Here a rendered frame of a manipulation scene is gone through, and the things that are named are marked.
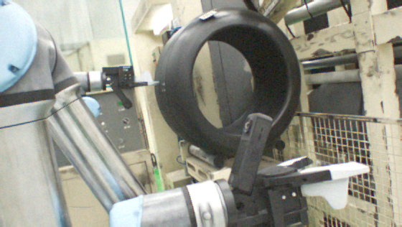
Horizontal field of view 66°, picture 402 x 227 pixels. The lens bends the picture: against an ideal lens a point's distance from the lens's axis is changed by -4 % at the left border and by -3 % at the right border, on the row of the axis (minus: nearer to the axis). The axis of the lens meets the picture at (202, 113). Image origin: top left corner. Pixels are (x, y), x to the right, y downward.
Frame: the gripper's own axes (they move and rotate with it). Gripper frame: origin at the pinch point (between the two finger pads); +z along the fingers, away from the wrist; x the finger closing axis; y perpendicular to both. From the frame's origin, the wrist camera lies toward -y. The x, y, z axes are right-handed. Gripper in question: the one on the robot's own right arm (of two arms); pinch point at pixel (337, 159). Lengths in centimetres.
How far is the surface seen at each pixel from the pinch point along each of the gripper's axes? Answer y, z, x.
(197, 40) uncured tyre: -40, -2, -66
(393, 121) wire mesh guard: 1, 49, -41
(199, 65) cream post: -39, 6, -109
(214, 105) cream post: -18, 10, -112
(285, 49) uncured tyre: -33, 33, -71
